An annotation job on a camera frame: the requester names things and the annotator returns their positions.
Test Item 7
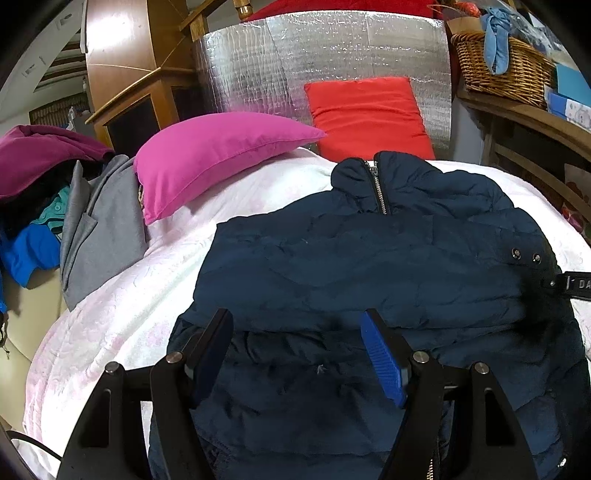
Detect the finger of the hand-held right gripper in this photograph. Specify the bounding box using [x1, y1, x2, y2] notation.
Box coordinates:
[538, 272, 591, 298]

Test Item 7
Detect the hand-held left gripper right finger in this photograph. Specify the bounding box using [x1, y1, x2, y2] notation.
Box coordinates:
[359, 308, 539, 480]

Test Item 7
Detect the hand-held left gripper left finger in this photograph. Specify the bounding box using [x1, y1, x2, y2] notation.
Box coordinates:
[55, 308, 234, 480]

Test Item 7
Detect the navy padded jacket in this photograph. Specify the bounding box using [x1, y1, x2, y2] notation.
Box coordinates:
[148, 151, 591, 480]

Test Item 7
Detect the white bed blanket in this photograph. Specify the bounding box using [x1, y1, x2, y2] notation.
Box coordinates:
[21, 148, 591, 480]

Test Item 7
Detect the wooden side shelf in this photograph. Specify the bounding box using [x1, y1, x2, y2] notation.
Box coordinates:
[455, 88, 591, 222]

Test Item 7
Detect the grey garment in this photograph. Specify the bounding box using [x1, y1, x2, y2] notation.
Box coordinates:
[60, 154, 151, 311]

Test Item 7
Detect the white patterned box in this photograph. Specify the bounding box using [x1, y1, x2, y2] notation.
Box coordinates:
[545, 85, 591, 125]

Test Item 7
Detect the cream sofa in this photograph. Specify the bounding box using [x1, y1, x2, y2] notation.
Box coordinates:
[0, 268, 70, 416]

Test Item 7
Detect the blue cardboard box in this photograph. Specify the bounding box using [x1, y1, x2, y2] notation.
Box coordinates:
[554, 62, 591, 100]

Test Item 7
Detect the pink pillow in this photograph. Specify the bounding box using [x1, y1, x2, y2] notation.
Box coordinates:
[134, 111, 328, 226]

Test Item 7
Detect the blue garment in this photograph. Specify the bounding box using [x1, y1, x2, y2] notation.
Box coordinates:
[0, 222, 63, 289]

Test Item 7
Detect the teal garment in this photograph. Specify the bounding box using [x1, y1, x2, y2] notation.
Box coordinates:
[30, 185, 75, 236]

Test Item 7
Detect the wicker basket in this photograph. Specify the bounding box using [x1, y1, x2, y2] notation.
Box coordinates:
[450, 30, 557, 97]

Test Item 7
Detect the black garment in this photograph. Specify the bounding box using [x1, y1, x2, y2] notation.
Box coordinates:
[0, 161, 79, 222]

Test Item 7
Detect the red pillow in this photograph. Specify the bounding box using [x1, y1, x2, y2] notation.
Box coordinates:
[304, 77, 437, 162]

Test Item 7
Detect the light blue cloth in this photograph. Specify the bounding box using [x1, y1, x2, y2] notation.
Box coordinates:
[480, 7, 532, 77]

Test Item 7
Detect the magenta garment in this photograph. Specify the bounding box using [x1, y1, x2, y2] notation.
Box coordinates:
[0, 124, 116, 204]

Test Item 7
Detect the silver foil insulation board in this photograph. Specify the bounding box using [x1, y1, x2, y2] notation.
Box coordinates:
[193, 8, 455, 158]

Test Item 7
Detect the wooden cabinet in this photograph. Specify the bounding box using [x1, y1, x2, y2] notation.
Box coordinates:
[85, 0, 204, 155]

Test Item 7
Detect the wooden stair railing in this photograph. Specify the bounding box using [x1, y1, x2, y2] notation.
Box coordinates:
[178, 0, 254, 40]

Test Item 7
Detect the red cloth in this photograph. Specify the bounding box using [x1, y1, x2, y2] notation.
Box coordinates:
[242, 0, 446, 21]

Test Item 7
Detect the black cable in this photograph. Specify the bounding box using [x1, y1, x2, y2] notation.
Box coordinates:
[7, 429, 63, 462]

